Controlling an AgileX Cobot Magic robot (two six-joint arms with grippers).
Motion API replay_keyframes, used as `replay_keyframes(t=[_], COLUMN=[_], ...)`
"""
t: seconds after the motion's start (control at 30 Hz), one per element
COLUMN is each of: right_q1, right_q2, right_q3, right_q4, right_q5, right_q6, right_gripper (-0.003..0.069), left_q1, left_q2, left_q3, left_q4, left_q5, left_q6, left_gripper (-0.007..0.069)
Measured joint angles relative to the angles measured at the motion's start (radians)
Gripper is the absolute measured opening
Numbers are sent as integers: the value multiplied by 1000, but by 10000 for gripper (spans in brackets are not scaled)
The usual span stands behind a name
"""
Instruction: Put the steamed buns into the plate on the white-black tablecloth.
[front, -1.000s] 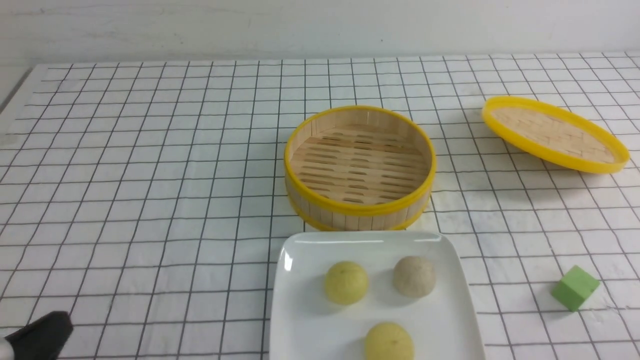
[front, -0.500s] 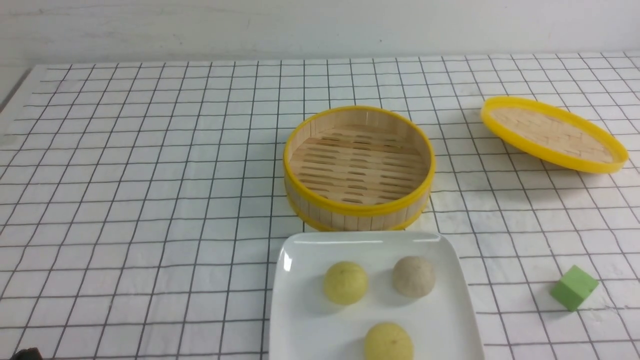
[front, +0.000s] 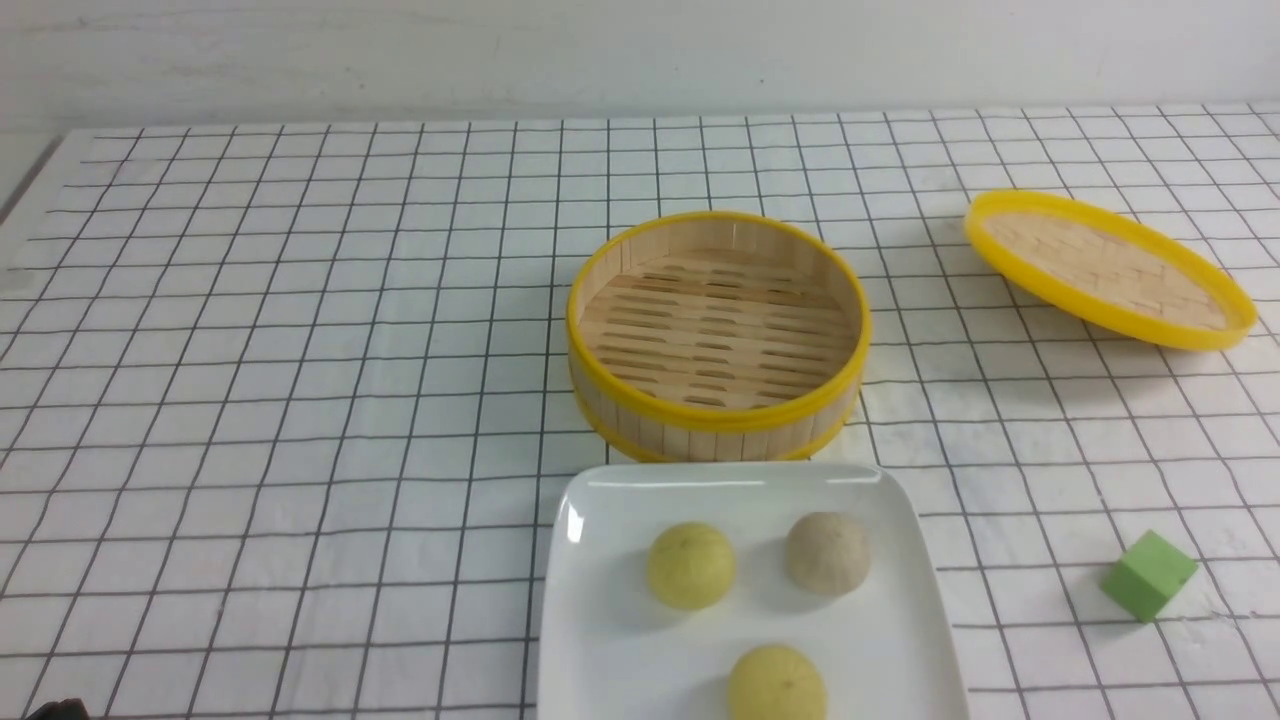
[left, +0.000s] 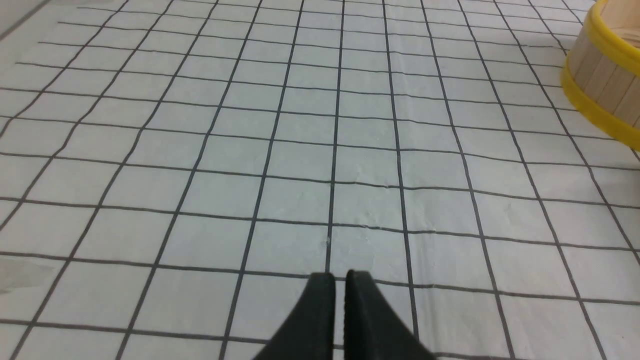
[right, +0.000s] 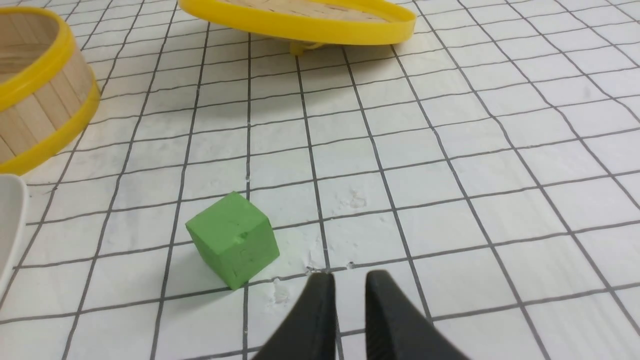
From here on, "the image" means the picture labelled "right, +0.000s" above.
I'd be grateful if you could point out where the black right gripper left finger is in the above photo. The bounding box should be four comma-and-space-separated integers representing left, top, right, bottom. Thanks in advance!
254, 273, 337, 360

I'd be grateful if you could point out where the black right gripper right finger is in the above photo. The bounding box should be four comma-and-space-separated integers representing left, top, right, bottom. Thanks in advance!
365, 270, 467, 360

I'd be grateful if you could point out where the white square plate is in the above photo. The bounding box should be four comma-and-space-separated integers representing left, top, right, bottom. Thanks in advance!
0, 174, 29, 296

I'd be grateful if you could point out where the green foam cube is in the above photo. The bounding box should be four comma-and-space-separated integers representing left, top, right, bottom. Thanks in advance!
185, 191, 281, 291

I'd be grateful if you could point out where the white grid tablecloth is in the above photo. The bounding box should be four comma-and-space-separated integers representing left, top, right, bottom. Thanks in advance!
1, 0, 640, 360

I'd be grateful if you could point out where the yellow-rimmed bamboo steamer lid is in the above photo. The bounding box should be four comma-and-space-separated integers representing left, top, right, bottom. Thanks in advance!
178, 0, 417, 56

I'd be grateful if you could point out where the yellow-rimmed bamboo steamer basket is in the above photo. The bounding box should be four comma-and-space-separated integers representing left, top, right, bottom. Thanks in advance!
0, 6, 100, 176

